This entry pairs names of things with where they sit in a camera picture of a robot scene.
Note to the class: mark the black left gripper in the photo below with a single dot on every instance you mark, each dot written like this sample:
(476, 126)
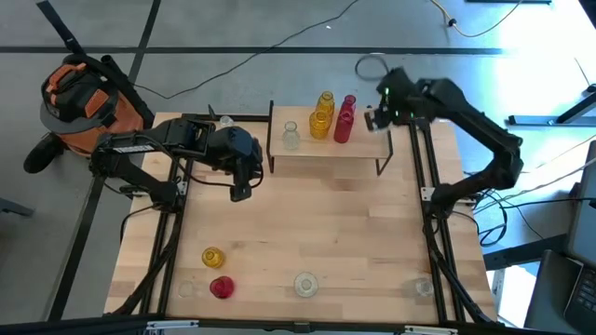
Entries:
(247, 163)

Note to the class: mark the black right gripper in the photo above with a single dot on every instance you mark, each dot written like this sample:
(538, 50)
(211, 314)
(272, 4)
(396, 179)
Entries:
(398, 95)

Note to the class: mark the red square glass vase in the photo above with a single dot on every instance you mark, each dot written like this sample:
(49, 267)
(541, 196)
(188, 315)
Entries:
(348, 103)

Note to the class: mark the red tall glass vase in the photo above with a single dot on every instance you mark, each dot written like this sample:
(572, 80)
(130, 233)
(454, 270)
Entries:
(343, 130)

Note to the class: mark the yellow tall bottle vase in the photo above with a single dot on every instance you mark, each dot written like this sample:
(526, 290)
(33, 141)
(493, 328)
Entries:
(326, 102)

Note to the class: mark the yellow wide ribbed vase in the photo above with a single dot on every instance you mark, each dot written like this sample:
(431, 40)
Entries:
(320, 125)

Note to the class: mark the clear tall slim glass vase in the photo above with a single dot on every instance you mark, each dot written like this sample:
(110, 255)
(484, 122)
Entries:
(226, 122)

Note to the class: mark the yellow small ribbed vase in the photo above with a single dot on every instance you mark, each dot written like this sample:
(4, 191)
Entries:
(213, 258)

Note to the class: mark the red round glass vase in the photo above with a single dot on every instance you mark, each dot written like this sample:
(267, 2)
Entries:
(221, 287)

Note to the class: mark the clear small glass vase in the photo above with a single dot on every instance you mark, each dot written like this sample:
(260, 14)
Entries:
(187, 289)

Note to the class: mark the clear wide round glass vase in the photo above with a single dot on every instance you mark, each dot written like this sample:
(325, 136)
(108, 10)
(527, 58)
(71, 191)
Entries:
(306, 285)

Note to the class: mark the clear textured glass vase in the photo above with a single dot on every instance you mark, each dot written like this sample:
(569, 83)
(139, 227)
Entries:
(423, 287)

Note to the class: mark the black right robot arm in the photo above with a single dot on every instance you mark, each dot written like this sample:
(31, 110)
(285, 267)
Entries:
(484, 125)

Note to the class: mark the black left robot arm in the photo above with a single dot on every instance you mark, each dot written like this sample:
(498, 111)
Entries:
(135, 174)

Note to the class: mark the wooden shelf with black legs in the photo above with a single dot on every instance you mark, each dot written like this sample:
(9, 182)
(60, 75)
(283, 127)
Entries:
(363, 144)

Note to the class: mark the clear bulbous glass bottle vase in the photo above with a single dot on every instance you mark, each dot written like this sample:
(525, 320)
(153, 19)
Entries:
(290, 138)

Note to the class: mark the black desk foot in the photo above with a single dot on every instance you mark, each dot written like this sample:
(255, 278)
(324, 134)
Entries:
(535, 120)

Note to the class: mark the black floor tape strip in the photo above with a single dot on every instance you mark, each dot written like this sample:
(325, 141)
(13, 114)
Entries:
(78, 242)

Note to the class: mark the black desk beam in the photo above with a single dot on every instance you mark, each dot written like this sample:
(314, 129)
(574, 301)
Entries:
(521, 253)

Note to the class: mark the grey chair leg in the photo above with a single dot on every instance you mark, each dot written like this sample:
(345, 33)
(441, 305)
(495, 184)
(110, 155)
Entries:
(14, 208)

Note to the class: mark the grey monitor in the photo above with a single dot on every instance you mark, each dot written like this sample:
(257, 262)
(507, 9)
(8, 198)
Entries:
(584, 223)

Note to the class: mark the black keyboard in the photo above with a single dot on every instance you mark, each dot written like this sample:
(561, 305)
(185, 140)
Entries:
(586, 298)

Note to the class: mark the silver frame bracket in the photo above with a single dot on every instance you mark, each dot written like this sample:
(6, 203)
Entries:
(428, 330)
(172, 324)

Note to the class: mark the black aluminium table frame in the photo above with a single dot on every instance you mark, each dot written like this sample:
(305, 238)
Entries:
(437, 298)

